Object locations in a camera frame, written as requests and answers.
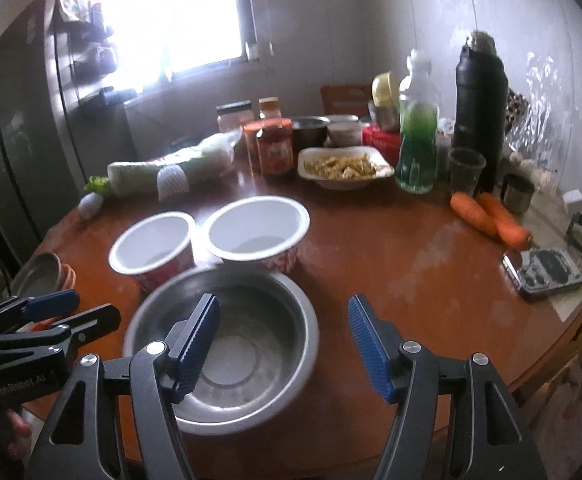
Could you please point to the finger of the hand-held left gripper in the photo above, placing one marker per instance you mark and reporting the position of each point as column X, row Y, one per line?
column 53, row 302
column 91, row 322

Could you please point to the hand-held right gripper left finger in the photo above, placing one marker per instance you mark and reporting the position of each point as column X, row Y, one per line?
column 198, row 350

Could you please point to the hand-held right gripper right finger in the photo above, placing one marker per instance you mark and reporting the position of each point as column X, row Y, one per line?
column 371, row 355

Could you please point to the pink plastic plate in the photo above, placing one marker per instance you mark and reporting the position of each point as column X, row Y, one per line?
column 69, row 276

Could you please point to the shallow steel plate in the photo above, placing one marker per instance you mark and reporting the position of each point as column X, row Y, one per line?
column 36, row 275

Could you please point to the deep steel bowl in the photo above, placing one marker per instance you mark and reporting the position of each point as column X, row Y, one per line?
column 251, row 340

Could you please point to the red instant noodle cup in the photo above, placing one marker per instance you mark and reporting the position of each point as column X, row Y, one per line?
column 256, row 225
column 151, row 245

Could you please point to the person's left hand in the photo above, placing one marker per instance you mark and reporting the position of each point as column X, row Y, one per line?
column 17, row 432

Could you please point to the fruit in white foam net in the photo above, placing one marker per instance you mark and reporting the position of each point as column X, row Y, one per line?
column 173, row 182
column 91, row 206

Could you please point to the green lettuce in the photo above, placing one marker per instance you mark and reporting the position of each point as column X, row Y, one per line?
column 98, row 185

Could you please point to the wrapped napa cabbage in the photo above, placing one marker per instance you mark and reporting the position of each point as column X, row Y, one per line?
column 141, row 175

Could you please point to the orange carrot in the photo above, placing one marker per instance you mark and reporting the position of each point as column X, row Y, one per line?
column 471, row 212
column 506, row 222

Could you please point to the grey refrigerator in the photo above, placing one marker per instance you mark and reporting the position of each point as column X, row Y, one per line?
column 31, row 125

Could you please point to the white dish with food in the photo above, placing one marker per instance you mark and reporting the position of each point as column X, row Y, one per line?
column 343, row 167

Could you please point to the small silver electronic device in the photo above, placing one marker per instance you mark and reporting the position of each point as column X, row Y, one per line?
column 546, row 270

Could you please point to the floral cloth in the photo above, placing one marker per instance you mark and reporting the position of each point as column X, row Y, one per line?
column 566, row 410

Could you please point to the clear drinking glass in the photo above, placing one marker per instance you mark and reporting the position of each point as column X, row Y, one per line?
column 466, row 170

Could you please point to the red lidded jar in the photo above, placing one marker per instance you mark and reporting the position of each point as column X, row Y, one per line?
column 250, row 147

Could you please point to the green liquid plastic bottle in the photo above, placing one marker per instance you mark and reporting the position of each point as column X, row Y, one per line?
column 416, row 150

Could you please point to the red sauce jar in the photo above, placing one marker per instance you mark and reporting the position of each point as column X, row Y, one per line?
column 276, row 152

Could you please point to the red box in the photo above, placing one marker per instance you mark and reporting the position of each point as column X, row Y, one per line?
column 378, row 141

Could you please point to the small steel cup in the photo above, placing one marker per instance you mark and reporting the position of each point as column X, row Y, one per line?
column 517, row 195

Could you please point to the small white bowl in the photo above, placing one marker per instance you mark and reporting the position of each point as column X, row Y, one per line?
column 343, row 135

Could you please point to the dark steel bowl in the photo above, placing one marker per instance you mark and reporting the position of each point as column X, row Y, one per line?
column 310, row 132

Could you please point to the clear jar with black lid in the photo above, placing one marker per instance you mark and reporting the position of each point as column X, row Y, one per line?
column 234, row 120

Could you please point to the small steel container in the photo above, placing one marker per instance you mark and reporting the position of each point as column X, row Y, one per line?
column 386, row 117

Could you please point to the small white box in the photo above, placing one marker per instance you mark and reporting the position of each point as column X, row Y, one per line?
column 577, row 201

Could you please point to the wooden board chair back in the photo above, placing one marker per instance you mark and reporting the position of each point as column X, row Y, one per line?
column 346, row 97

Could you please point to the yellow plastic lid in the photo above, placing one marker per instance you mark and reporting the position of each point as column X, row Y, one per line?
column 387, row 90

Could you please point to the black thermos flask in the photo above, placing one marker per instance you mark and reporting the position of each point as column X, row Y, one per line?
column 478, row 110

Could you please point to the hanging storage rack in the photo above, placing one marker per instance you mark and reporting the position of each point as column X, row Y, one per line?
column 86, row 35

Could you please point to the spotted pouch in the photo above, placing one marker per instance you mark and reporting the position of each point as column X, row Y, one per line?
column 517, row 110

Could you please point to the small grey box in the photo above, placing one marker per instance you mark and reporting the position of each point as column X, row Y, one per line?
column 251, row 51

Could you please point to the clear plastic bag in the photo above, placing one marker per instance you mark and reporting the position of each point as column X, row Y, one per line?
column 543, row 105

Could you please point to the bright window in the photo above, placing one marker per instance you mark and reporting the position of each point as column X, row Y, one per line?
column 181, row 10

